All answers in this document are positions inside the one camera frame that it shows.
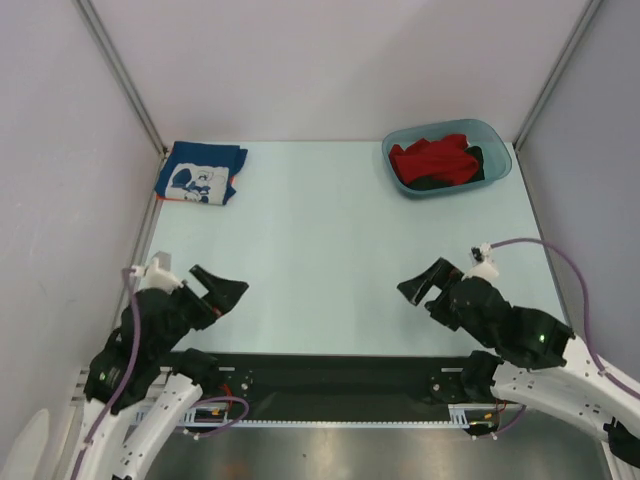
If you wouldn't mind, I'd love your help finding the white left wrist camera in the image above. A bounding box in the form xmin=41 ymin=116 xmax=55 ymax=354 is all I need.
xmin=131 ymin=251 xmax=183 ymax=294

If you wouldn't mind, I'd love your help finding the black t shirt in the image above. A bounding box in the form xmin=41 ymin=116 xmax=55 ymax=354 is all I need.
xmin=408 ymin=146 xmax=485 ymax=191

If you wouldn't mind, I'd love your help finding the folded blue printed t shirt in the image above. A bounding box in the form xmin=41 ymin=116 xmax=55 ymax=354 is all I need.
xmin=154 ymin=141 xmax=248 ymax=206

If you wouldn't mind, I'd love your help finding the teal plastic bin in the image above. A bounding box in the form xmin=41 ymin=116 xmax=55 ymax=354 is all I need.
xmin=382 ymin=119 xmax=513 ymax=198

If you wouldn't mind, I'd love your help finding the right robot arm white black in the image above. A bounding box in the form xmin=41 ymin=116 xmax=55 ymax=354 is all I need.
xmin=397 ymin=258 xmax=639 ymax=467

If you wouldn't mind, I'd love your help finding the red t shirt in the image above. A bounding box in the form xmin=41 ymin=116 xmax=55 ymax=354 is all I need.
xmin=389 ymin=134 xmax=478 ymax=186

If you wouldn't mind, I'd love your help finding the white slotted cable duct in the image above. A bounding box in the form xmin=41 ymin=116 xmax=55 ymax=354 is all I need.
xmin=134 ymin=402 xmax=524 ymax=429

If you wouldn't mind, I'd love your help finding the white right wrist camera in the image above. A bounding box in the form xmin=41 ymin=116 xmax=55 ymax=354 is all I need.
xmin=465 ymin=243 xmax=499 ymax=282

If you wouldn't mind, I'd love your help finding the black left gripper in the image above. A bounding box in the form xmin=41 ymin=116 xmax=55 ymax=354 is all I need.
xmin=153 ymin=263 xmax=248 ymax=356

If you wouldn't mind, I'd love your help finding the aluminium frame post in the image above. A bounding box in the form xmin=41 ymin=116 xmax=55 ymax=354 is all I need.
xmin=72 ymin=0 xmax=169 ymax=154
xmin=513 ymin=0 xmax=604 ymax=151

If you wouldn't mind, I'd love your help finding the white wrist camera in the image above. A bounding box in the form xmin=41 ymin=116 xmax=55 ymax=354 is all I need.
xmin=465 ymin=243 xmax=499 ymax=282
xmin=131 ymin=251 xmax=183 ymax=294

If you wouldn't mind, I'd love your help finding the left aluminium frame post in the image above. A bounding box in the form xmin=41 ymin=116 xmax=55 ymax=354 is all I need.
xmin=72 ymin=0 xmax=169 ymax=154

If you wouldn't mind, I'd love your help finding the right aluminium frame post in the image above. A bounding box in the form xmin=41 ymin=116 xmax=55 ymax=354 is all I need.
xmin=513 ymin=0 xmax=604 ymax=151

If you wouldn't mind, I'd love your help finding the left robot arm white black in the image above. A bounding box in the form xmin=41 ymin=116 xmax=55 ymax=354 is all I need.
xmin=64 ymin=260 xmax=250 ymax=479

